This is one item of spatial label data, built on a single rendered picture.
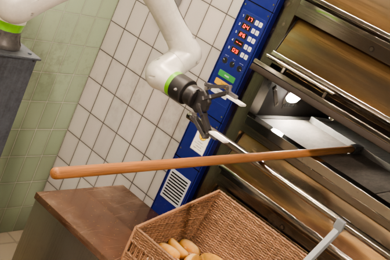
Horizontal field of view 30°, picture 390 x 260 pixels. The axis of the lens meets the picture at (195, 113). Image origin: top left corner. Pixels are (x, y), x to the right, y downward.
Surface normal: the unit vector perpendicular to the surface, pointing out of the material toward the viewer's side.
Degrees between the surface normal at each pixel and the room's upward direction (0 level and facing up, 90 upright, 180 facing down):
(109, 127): 90
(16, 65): 90
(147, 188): 90
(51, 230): 90
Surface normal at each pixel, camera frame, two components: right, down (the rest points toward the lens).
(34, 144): 0.69, 0.48
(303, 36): -0.43, -0.32
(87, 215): 0.40, -0.87
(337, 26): -0.60, -0.02
